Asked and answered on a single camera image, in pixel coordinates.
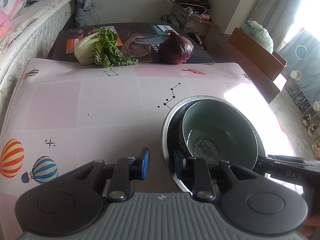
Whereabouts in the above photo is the small steel bowl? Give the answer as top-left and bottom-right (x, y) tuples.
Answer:
(161, 95), (266, 192)

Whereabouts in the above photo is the teal ceramic bowl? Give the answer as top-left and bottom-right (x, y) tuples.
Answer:
(181, 99), (258, 170)

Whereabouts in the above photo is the right hand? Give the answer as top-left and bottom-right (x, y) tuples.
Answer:
(299, 213), (320, 237)

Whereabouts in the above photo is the pink patterned tablecloth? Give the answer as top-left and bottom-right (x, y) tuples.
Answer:
(1, 59), (295, 239)

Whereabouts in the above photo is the long brown cardboard box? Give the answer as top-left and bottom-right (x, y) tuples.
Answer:
(228, 27), (287, 81)

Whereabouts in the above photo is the bok choy cabbage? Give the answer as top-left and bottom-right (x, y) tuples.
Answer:
(74, 28), (138, 68)

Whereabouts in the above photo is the blue patterned hanging sheet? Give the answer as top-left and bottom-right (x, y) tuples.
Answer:
(279, 30), (319, 113)

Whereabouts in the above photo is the large brown grey carton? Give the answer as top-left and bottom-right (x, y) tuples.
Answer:
(203, 34), (286, 103)

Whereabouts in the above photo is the green plastic bag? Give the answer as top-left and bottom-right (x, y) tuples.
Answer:
(240, 20), (274, 54)

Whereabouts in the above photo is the open cardboard box clutter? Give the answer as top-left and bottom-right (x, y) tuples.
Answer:
(168, 0), (219, 41)

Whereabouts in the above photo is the grey curtain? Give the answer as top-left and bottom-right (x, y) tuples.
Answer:
(248, 0), (301, 49)

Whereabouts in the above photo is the pink and teal quilt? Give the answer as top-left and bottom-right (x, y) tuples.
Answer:
(0, 0), (31, 40)

